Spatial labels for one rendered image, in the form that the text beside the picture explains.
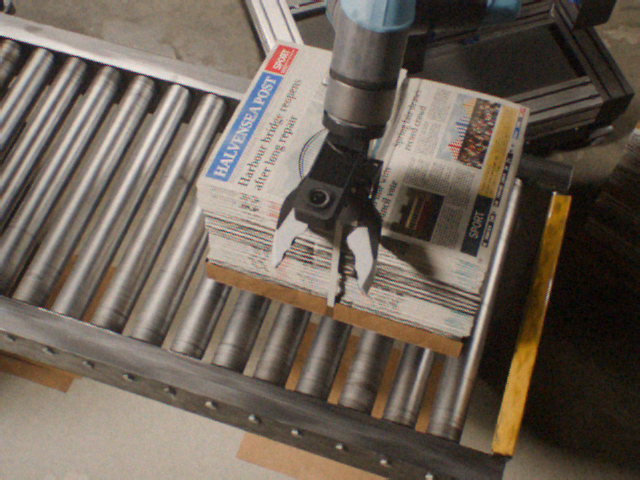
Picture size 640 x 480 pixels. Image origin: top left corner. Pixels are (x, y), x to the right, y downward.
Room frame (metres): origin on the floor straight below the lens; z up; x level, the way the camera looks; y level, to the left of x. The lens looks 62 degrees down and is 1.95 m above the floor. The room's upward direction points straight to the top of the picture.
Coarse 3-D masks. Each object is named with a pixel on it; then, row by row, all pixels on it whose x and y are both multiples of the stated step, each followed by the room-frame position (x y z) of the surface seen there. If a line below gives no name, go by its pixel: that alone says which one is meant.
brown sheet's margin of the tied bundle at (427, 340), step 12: (360, 312) 0.45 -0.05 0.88; (360, 324) 0.45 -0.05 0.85; (372, 324) 0.44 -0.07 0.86; (384, 324) 0.44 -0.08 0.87; (396, 324) 0.43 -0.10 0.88; (396, 336) 0.43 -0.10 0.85; (408, 336) 0.42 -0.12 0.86; (420, 336) 0.42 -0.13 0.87; (432, 336) 0.42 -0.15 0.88; (432, 348) 0.41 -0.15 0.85; (444, 348) 0.41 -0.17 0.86; (456, 348) 0.40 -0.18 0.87
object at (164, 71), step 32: (0, 32) 1.03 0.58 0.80; (32, 32) 1.03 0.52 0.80; (64, 32) 1.03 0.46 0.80; (96, 64) 0.96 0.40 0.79; (128, 64) 0.95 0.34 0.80; (160, 64) 0.95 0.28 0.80; (192, 64) 0.95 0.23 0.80; (160, 96) 0.92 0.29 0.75; (224, 96) 0.89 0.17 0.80; (224, 128) 0.89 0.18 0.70; (544, 160) 0.75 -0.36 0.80; (544, 192) 0.71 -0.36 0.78
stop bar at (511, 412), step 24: (552, 216) 0.64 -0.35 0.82; (552, 240) 0.60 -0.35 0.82; (552, 264) 0.56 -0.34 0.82; (528, 312) 0.48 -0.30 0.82; (528, 336) 0.44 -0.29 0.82; (528, 360) 0.40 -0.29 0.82; (528, 384) 0.37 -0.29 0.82; (504, 408) 0.34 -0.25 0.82; (504, 432) 0.30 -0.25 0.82; (504, 456) 0.27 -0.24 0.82
